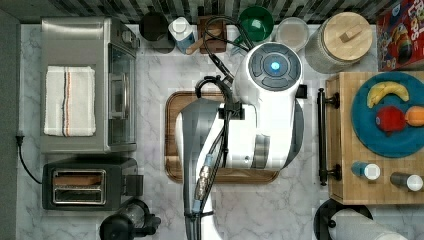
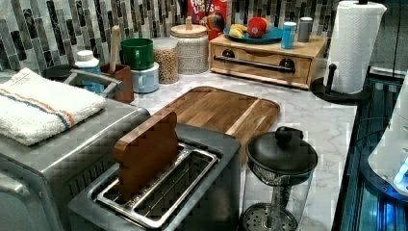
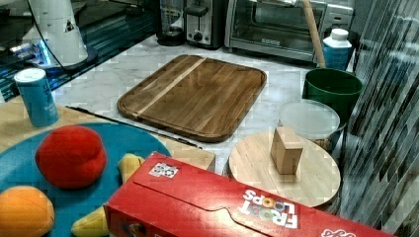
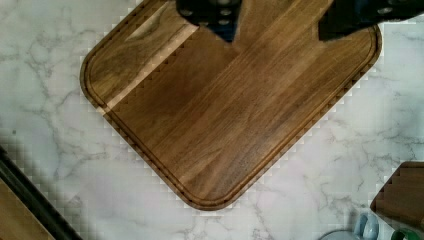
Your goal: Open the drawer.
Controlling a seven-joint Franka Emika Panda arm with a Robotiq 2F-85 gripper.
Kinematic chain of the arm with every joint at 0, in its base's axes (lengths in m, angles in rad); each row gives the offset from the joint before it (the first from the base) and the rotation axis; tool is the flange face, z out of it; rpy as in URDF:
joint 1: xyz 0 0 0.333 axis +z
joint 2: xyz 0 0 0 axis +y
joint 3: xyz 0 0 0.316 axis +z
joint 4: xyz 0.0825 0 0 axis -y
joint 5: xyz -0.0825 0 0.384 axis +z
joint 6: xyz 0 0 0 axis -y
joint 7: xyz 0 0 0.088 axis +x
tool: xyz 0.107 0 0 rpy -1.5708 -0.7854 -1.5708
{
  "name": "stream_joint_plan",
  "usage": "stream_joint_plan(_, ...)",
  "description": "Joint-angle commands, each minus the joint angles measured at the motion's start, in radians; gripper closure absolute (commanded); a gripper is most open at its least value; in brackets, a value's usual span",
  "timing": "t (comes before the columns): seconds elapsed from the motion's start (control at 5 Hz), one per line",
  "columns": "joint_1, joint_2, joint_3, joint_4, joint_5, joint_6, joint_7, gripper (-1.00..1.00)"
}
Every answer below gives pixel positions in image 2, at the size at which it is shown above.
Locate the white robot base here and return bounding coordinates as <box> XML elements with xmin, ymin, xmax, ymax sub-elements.
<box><xmin>368</xmin><ymin>76</ymin><xmax>408</xmax><ymax>201</ymax></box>

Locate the wooden drawer box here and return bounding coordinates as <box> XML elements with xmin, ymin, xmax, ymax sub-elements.
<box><xmin>209</xmin><ymin>36</ymin><xmax>327</xmax><ymax>90</ymax></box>

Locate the wooden cutting board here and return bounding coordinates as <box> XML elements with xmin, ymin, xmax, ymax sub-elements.
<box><xmin>154</xmin><ymin>87</ymin><xmax>280</xmax><ymax>167</ymax></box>

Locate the light blue mug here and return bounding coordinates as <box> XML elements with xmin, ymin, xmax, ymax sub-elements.
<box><xmin>132</xmin><ymin>63</ymin><xmax>159</xmax><ymax>93</ymax></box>

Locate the wooden toast slice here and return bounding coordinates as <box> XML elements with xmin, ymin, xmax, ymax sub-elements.
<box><xmin>114</xmin><ymin>111</ymin><xmax>178</xmax><ymax>201</ymax></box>

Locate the silver toaster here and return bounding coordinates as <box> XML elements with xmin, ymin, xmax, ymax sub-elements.
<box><xmin>68</xmin><ymin>124</ymin><xmax>241</xmax><ymax>231</ymax></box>

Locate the ceramic jar with wooden lid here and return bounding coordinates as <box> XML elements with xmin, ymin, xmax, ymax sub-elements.
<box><xmin>170</xmin><ymin>16</ymin><xmax>209</xmax><ymax>75</ymax></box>

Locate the glass jar of grains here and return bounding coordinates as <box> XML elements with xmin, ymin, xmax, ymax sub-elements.
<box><xmin>153</xmin><ymin>38</ymin><xmax>179</xmax><ymax>85</ymax></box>

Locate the brown utensil holder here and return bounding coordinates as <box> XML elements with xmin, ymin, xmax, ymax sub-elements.
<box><xmin>101</xmin><ymin>64</ymin><xmax>135</xmax><ymax>103</ymax></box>

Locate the glass french press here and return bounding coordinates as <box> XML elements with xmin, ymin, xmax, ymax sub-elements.
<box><xmin>239</xmin><ymin>126</ymin><xmax>318</xmax><ymax>231</ymax></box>

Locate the green mug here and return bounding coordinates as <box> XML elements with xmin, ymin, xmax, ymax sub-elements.
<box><xmin>120</xmin><ymin>38</ymin><xmax>154</xmax><ymax>70</ymax></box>

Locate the yellow banana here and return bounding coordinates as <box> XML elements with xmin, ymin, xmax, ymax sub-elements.
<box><xmin>228</xmin><ymin>24</ymin><xmax>247</xmax><ymax>39</ymax></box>

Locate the red cereal box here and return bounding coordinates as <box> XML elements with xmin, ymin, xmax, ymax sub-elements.
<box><xmin>187</xmin><ymin>0</ymin><xmax>232</xmax><ymax>39</ymax></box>

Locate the red apple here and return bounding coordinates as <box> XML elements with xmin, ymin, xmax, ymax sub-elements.
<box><xmin>246</xmin><ymin>17</ymin><xmax>269</xmax><ymax>39</ymax></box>

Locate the teal plate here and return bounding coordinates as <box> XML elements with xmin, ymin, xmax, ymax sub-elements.
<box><xmin>223</xmin><ymin>27</ymin><xmax>283</xmax><ymax>44</ymax></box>

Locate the black paper towel holder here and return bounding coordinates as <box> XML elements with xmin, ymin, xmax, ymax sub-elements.
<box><xmin>311</xmin><ymin>0</ymin><xmax>370</xmax><ymax>104</ymax></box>

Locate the blue can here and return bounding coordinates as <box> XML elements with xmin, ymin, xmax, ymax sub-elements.
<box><xmin>281</xmin><ymin>22</ymin><xmax>296</xmax><ymax>49</ymax></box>

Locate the white capped blue bottle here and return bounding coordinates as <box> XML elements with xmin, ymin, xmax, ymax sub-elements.
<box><xmin>75</xmin><ymin>50</ymin><xmax>105</xmax><ymax>93</ymax></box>

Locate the grey can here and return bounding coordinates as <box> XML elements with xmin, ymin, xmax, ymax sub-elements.
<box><xmin>297</xmin><ymin>16</ymin><xmax>313</xmax><ymax>42</ymax></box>

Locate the black pan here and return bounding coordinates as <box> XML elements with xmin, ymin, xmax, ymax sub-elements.
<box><xmin>41</xmin><ymin>64</ymin><xmax>75</xmax><ymax>82</ymax></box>

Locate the white striped towel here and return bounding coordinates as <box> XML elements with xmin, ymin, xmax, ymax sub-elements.
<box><xmin>0</xmin><ymin>68</ymin><xmax>107</xmax><ymax>145</ymax></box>

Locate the white paper towel roll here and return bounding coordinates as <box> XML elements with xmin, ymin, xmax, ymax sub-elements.
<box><xmin>327</xmin><ymin>1</ymin><xmax>387</xmax><ymax>94</ymax></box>

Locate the silver toaster oven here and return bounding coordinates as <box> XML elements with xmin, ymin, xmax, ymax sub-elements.
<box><xmin>1</xmin><ymin>96</ymin><xmax>149</xmax><ymax>231</ymax></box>

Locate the black drawer handle bar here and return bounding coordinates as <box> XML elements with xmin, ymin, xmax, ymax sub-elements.
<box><xmin>214</xmin><ymin>49</ymin><xmax>295</xmax><ymax>73</ymax></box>

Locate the wooden utensil handle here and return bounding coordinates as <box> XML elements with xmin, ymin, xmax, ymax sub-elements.
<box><xmin>110</xmin><ymin>25</ymin><xmax>120</xmax><ymax>73</ymax></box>

